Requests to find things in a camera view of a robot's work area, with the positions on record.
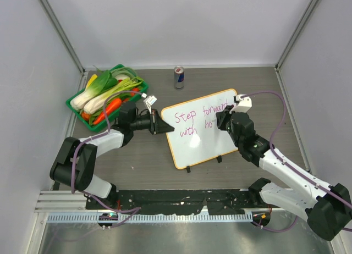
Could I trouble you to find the orange carrot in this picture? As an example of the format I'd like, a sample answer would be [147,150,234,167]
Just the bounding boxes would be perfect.
[93,98,122,125]

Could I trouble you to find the whiteboard with orange frame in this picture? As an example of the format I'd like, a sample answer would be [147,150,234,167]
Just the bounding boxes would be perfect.
[161,89,238,170]

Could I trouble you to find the yellow vegetable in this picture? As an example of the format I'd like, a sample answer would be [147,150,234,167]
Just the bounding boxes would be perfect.
[85,74,98,89]

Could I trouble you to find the aluminium rail left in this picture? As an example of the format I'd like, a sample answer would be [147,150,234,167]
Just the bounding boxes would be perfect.
[35,191,86,213]

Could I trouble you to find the aluminium frame post left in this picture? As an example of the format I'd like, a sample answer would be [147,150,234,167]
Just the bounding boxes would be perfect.
[38,0,85,74]

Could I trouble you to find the bok choy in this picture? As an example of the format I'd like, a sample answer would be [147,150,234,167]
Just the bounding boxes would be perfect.
[83,76,144,115]
[70,70,118,111]

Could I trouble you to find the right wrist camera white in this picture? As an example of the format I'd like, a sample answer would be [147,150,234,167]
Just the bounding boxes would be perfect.
[230,94,252,113]

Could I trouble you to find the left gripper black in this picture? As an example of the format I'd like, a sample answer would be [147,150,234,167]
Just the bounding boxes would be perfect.
[130,109,174,135]

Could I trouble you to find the aluminium frame post right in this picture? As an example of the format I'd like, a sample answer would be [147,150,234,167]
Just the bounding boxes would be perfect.
[275,0,321,71]

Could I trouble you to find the silver blue drink can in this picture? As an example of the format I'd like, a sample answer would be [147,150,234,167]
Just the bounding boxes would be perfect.
[174,66,184,90]

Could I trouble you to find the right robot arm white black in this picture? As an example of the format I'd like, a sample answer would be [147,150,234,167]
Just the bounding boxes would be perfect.
[216,106,351,241]

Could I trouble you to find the aluminium frame post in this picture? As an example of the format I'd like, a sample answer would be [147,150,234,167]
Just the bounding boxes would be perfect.
[38,0,85,74]
[275,0,321,71]

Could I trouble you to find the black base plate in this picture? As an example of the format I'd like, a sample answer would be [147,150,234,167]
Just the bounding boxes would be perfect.
[85,189,269,216]

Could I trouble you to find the green plastic basket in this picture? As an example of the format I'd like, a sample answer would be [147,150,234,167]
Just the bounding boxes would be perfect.
[66,64,149,132]

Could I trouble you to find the red tomato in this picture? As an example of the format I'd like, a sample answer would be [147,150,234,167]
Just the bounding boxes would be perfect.
[130,87,139,96]

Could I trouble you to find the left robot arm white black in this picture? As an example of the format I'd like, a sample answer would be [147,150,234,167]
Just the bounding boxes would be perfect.
[49,102,174,209]

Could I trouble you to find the bok choy right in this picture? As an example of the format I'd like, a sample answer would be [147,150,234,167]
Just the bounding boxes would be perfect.
[83,76,144,115]

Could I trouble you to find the white slotted cable duct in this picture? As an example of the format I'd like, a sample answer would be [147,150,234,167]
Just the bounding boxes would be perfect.
[47,212,253,224]

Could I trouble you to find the bok choy left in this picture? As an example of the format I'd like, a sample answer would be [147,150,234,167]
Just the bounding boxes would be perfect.
[70,70,118,111]

